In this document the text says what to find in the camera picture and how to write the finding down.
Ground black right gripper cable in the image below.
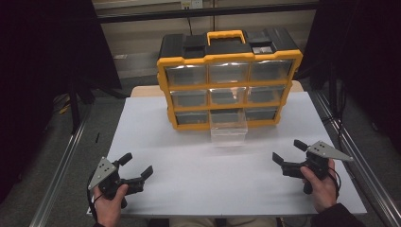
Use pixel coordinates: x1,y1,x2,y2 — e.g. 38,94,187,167
327,166,342,201

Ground black floor cables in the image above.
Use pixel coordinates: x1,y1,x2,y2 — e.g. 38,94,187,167
321,91,348,148

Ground person's right hand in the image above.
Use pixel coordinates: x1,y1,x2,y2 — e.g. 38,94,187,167
299,159,339,214

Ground aluminium frame rail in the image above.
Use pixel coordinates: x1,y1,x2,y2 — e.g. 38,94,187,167
28,108,93,227
309,90,401,227

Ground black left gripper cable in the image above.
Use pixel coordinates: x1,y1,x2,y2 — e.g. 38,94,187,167
86,171,99,222

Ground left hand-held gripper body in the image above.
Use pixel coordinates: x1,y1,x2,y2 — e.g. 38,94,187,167
87,156,146,201

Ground white wall outlet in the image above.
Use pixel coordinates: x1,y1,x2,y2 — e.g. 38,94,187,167
181,0,204,10

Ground person's left hand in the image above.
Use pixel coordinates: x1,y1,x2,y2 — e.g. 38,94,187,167
93,184,131,227

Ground yellow black organizer cabinet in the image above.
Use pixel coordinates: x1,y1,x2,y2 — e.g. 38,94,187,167
156,27,305,132

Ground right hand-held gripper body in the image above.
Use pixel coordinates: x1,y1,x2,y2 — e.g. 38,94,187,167
281,140,355,182

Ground grid of clear drawers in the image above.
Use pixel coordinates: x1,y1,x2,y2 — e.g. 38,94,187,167
164,60,294,126

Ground black metal stand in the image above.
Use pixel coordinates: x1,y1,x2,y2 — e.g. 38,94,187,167
66,70,96,135

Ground clear plastic organizer drawer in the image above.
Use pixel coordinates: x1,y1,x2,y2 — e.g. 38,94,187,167
209,108,249,148

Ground black horizontal bar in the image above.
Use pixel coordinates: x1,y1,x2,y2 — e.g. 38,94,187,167
96,2,320,24

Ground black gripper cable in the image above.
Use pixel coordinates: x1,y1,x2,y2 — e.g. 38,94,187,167
327,166,342,201
86,171,99,222

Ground black curtain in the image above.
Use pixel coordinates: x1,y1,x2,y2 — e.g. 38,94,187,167
296,0,401,146
0,0,123,202

